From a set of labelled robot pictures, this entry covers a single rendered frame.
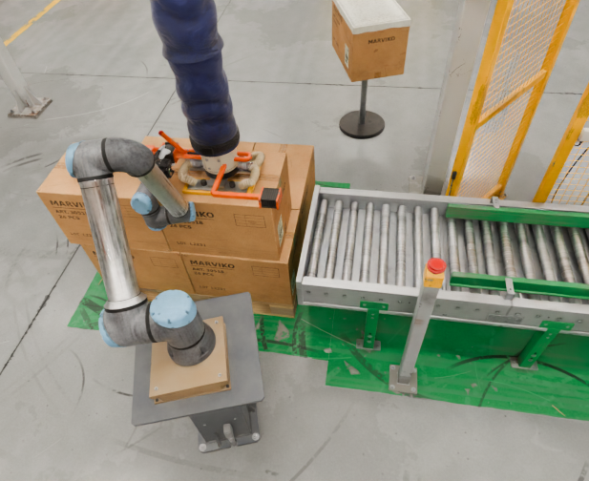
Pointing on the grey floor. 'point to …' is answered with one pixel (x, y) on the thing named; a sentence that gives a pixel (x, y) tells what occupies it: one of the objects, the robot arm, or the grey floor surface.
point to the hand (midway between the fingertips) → (164, 152)
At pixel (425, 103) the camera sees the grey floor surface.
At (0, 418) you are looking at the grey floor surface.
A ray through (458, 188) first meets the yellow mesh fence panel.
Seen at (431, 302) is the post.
